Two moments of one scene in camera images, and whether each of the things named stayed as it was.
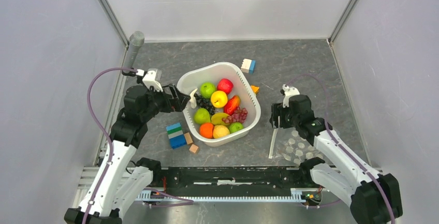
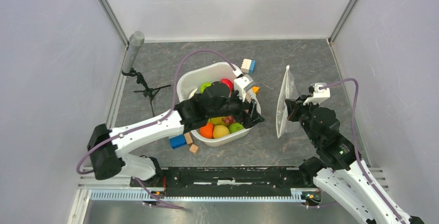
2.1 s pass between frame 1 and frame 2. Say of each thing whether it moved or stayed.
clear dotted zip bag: moved
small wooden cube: stayed
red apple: stayed
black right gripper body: moved
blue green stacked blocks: stayed
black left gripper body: moved
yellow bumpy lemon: stayed
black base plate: stayed
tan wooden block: stayed
